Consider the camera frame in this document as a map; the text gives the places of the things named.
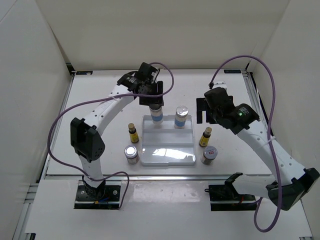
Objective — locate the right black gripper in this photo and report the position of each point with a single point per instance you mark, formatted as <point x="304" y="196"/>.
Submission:
<point x="202" y="106"/>

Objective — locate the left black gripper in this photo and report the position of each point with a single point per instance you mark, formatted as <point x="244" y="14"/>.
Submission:
<point x="152" y="100"/>

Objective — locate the tall white shaker bottle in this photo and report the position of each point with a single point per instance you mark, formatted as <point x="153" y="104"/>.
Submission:
<point x="181" y="114"/>
<point x="156" y="113"/>

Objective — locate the small yellow bottle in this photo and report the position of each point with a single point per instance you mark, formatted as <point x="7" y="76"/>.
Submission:
<point x="133" y="134"/>
<point x="204" y="140"/>

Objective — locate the red-label spice jar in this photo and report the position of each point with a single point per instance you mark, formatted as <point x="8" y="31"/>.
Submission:
<point x="208" y="155"/>

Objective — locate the silver-lid spice jar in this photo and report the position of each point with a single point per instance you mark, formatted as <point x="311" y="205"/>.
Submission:
<point x="131" y="154"/>

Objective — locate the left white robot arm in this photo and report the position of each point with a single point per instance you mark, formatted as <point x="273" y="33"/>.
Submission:
<point x="86" y="133"/>

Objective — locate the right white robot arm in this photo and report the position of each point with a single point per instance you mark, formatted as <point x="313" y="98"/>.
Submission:
<point x="289" y="181"/>

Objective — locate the right blue corner label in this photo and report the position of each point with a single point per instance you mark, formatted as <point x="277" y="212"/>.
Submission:
<point x="232" y="71"/>

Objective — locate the blue corner label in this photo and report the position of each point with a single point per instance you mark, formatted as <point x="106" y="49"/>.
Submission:
<point x="83" y="73"/>
<point x="232" y="71"/>

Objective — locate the white tiered organizer tray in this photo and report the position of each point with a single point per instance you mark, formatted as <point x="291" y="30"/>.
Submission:
<point x="164" y="145"/>

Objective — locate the left blue corner label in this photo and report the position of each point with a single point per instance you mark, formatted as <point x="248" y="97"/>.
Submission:
<point x="83" y="73"/>

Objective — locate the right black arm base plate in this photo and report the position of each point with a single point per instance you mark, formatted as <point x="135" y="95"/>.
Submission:
<point x="222" y="201"/>

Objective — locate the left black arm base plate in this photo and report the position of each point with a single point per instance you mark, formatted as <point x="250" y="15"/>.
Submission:
<point x="103" y="199"/>

